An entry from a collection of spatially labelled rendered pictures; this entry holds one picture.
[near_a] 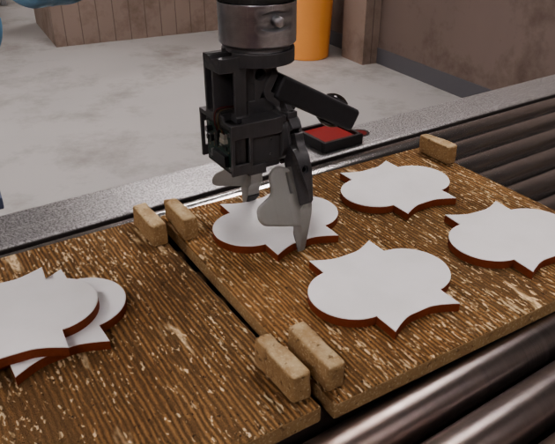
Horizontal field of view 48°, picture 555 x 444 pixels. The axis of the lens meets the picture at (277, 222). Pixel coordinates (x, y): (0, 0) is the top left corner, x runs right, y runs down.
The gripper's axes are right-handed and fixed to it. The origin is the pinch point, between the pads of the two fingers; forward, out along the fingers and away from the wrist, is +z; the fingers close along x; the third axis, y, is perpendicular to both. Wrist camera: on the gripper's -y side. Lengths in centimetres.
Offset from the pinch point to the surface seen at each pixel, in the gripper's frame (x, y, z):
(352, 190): -1.2, -11.6, -0.5
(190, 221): -2.2, 9.6, -1.8
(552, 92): -20, -75, 2
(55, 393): 13.5, 28.2, 0.7
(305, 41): -355, -239, 76
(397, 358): 24.1, 2.9, 0.7
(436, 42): -256, -280, 63
